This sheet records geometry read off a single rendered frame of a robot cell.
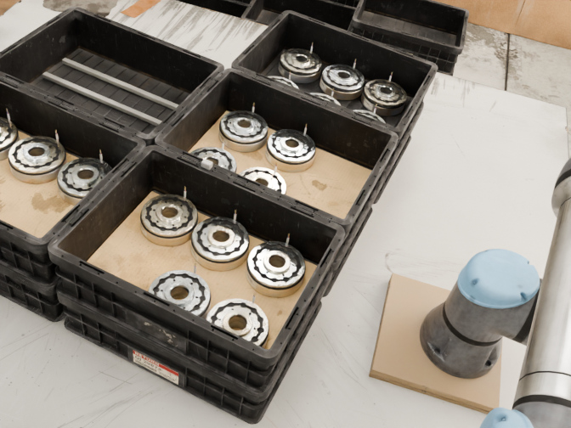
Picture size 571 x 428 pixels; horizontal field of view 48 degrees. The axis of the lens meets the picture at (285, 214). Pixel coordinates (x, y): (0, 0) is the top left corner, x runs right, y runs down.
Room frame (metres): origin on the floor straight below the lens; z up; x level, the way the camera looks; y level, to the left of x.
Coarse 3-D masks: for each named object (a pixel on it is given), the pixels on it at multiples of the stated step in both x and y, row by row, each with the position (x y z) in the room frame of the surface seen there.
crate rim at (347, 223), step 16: (256, 80) 1.14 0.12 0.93; (288, 96) 1.11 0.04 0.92; (304, 96) 1.12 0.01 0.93; (336, 112) 1.09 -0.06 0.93; (384, 128) 1.06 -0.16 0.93; (160, 144) 0.88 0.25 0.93; (384, 160) 0.96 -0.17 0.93; (240, 176) 0.84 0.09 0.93; (272, 192) 0.82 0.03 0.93; (368, 192) 0.87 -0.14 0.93; (304, 208) 0.80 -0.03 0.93; (352, 208) 0.82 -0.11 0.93; (352, 224) 0.79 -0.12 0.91
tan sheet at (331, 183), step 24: (216, 144) 1.03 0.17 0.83; (264, 144) 1.06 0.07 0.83; (240, 168) 0.97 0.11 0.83; (312, 168) 1.01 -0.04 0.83; (336, 168) 1.03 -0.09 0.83; (360, 168) 1.04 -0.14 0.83; (288, 192) 0.93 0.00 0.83; (312, 192) 0.94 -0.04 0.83; (336, 192) 0.96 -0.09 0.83; (336, 216) 0.89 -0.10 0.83
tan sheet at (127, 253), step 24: (120, 240) 0.72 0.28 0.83; (144, 240) 0.73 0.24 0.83; (96, 264) 0.66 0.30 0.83; (120, 264) 0.67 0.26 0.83; (144, 264) 0.68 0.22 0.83; (168, 264) 0.69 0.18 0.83; (192, 264) 0.70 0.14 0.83; (312, 264) 0.76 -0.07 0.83; (144, 288) 0.63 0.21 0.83; (216, 288) 0.66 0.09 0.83; (240, 288) 0.67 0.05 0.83; (264, 312) 0.63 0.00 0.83; (288, 312) 0.64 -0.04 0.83
